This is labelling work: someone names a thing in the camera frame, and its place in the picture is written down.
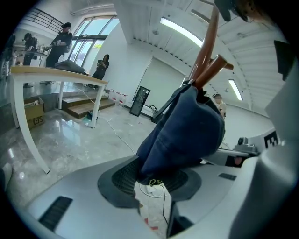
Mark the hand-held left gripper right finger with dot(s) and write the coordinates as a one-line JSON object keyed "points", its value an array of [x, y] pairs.
{"points": [[210, 198]]}

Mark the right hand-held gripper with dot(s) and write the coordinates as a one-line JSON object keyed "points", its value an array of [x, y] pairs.
{"points": [[275, 182]]}

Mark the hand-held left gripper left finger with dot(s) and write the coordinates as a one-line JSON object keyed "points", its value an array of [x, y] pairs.
{"points": [[84, 210]]}

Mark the navy blue cap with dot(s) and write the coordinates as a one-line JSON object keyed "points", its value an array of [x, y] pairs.
{"points": [[187, 130]]}

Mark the long ceiling light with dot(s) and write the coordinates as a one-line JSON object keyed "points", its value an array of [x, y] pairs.
{"points": [[181, 30], [235, 89]]}

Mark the black framed panel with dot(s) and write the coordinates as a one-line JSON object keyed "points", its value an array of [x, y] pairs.
{"points": [[139, 101]]}

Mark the wooden steps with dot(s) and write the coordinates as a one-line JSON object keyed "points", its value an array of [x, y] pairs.
{"points": [[81, 102]]}

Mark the cardboard box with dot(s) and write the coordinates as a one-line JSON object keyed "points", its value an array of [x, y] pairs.
{"points": [[35, 114]]}

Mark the white plastic jugs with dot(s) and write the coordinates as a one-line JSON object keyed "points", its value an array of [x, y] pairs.
{"points": [[118, 98]]}

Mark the white table with wooden top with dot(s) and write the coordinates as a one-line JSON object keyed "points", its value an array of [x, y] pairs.
{"points": [[56, 74]]}

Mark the dark grey bag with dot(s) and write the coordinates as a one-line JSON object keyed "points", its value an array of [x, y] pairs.
{"points": [[70, 66]]}

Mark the dark work table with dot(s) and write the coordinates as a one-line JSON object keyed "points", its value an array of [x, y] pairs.
{"points": [[35, 54]]}

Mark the glass entrance doors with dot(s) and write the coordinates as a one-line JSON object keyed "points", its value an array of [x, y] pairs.
{"points": [[93, 39]]}

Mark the black metal railing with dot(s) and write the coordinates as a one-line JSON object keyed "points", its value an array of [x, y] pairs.
{"points": [[46, 19]]}

